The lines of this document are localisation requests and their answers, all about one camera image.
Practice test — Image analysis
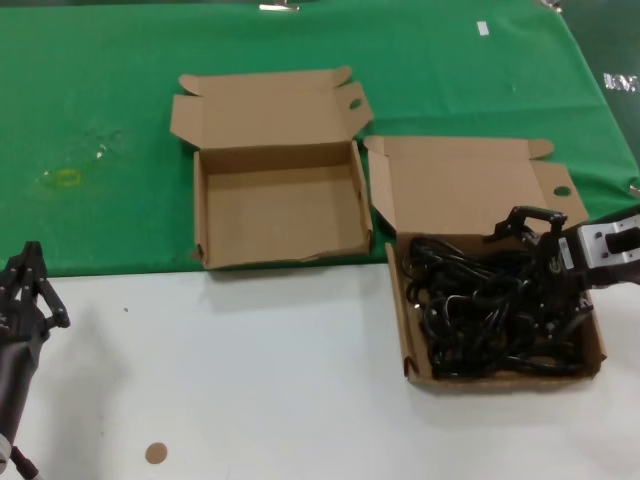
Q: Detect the crumpled silver foil piece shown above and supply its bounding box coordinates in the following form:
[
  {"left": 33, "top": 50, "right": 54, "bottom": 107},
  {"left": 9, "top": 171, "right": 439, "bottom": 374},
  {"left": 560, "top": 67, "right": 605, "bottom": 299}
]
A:
[{"left": 603, "top": 73, "right": 639, "bottom": 92}]

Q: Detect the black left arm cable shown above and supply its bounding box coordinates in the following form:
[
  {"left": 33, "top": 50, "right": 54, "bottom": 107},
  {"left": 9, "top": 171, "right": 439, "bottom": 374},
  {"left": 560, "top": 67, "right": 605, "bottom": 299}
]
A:
[{"left": 9, "top": 446, "right": 44, "bottom": 480}]

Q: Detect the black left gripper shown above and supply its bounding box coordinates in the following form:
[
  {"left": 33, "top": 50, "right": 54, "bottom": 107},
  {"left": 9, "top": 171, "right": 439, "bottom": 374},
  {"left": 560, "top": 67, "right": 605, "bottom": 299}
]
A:
[{"left": 0, "top": 241, "right": 71, "bottom": 347}]

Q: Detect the cardboard box with torn rim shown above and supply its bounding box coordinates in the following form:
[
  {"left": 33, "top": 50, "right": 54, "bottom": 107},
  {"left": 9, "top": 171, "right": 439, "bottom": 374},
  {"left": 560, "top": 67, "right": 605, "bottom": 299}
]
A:
[{"left": 169, "top": 64, "right": 376, "bottom": 271}]

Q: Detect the green tablecloth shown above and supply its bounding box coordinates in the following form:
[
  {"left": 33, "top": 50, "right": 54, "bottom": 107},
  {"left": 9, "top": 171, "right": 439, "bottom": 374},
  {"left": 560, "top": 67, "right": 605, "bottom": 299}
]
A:
[{"left": 0, "top": 3, "right": 640, "bottom": 280}]

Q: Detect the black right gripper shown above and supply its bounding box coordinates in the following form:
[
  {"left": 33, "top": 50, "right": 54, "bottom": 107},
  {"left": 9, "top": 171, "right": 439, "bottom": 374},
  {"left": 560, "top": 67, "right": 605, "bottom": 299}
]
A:
[{"left": 483, "top": 204, "right": 594, "bottom": 330}]

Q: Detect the open brown cardboard box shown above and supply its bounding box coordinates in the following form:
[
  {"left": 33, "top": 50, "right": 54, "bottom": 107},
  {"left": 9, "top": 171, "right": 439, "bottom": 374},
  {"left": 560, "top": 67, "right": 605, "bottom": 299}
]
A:
[{"left": 363, "top": 134, "right": 609, "bottom": 394}]

